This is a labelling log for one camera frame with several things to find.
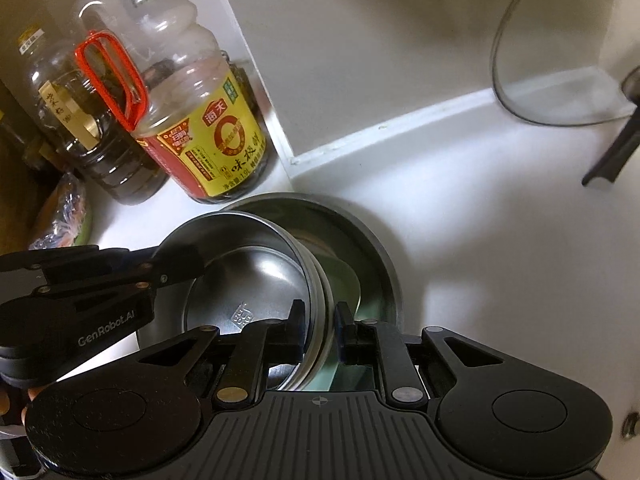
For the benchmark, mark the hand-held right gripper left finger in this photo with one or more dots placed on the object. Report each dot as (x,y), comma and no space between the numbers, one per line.
(297,327)

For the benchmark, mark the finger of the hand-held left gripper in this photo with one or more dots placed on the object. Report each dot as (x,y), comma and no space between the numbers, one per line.
(65,259)
(175,267)

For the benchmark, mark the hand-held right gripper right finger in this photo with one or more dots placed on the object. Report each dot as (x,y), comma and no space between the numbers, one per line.
(345,332)

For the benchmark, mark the green plastic plate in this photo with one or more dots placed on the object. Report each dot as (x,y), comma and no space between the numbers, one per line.
(345,285)

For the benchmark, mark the deep stainless steel bowl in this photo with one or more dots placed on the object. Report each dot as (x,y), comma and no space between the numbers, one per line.
(240,280)

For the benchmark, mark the shallow stainless steel basin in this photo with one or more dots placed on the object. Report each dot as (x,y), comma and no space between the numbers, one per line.
(370,245)

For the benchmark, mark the person's left hand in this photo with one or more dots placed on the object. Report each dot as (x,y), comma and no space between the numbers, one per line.
(34,394)

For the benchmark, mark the green bowl in plastic bag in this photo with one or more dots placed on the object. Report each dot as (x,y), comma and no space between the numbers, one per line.
(65,210)

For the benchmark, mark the brown cardboard panel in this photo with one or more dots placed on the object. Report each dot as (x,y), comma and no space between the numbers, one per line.
(10,205)

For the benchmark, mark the dark oil bottle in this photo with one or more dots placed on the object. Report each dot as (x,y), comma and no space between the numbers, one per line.
(115,170)

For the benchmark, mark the glass pot lid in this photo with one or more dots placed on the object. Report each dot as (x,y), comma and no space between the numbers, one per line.
(550,60)

